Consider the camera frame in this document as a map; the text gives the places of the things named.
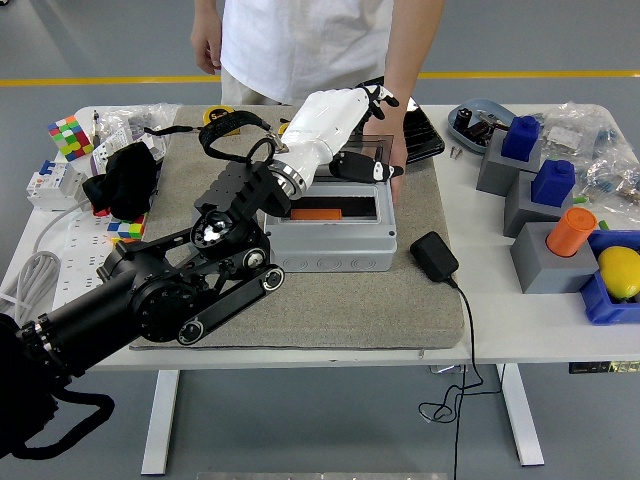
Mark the person's right hand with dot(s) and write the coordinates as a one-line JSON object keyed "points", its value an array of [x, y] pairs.
{"points": [[206, 47]]}

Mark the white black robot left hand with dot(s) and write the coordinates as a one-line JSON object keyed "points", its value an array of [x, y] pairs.
{"points": [[320, 125]]}

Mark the person's left hand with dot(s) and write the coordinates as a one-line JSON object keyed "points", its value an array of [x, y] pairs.
{"points": [[399, 150]]}

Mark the clear hinged box lid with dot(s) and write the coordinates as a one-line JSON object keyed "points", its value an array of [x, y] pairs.
{"points": [[372, 142]]}

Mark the orange cylinder battery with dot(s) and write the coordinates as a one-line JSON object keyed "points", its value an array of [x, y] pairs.
{"points": [[315, 214], [570, 232]]}

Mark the grey electrical junction box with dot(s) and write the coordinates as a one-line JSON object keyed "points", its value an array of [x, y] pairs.
{"points": [[340, 250]]}

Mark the person's right forearm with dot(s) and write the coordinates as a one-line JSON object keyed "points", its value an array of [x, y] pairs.
{"points": [[207, 12]]}

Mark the person's left forearm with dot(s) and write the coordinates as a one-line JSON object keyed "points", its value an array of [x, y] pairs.
{"points": [[410, 50]]}

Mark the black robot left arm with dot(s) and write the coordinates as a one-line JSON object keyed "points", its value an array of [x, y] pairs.
{"points": [[150, 295]]}

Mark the yellow square tape measure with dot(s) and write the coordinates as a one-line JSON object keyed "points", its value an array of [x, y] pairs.
{"points": [[217, 116]]}

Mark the black capacitor with silver cap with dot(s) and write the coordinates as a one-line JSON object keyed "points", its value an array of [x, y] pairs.
{"points": [[462, 117]]}

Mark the brown electronic parts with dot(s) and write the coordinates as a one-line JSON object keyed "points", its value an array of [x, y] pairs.
{"points": [[479, 132]]}

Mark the blue-grey oval tray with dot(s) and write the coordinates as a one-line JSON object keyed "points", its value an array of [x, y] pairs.
{"points": [[480, 107]]}

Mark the grey block holder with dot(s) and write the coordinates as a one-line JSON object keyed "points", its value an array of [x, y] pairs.
{"points": [[545, 270], [520, 215], [492, 172]]}

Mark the clear plastic bag of parts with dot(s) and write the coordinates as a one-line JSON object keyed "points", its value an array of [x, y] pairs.
{"points": [[140, 120]]}

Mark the black power adapter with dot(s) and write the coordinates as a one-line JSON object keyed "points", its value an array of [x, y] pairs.
{"points": [[434, 257]]}

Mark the blue bottle-shaped block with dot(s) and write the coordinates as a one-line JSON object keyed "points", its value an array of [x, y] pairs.
{"points": [[520, 140], [552, 182]]}

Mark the grey pen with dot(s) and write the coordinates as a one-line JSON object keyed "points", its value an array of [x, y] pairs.
{"points": [[95, 127]]}

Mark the black cloth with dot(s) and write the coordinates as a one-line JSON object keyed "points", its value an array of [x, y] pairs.
{"points": [[120, 180]]}

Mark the large colourful puzzle cube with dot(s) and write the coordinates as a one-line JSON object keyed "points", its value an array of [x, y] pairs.
{"points": [[70, 137]]}

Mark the grey-brown mat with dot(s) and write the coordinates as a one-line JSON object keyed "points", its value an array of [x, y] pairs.
{"points": [[350, 310]]}

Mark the clear bag of white parts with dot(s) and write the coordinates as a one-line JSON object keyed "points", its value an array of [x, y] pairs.
{"points": [[570, 132]]}

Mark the small colourful puzzle cube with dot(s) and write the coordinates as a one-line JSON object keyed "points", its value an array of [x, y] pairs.
{"points": [[129, 229]]}

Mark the white circuit breaker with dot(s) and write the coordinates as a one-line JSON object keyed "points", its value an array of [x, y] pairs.
{"points": [[52, 185]]}

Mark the clear bag of resistors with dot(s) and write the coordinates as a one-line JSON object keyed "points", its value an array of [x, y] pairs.
{"points": [[612, 180]]}

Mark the white power strip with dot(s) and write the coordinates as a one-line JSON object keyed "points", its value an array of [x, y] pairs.
{"points": [[80, 250]]}

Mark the yellow lemon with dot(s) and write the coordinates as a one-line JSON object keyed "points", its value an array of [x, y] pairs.
{"points": [[620, 272]]}

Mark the blue storage bin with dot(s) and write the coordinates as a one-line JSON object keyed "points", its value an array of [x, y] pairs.
{"points": [[605, 307]]}

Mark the white table leg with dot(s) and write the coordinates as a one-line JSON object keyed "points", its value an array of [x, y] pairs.
{"points": [[160, 425], [520, 415]]}

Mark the black table control panel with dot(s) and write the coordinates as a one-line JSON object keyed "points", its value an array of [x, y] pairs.
{"points": [[600, 367]]}

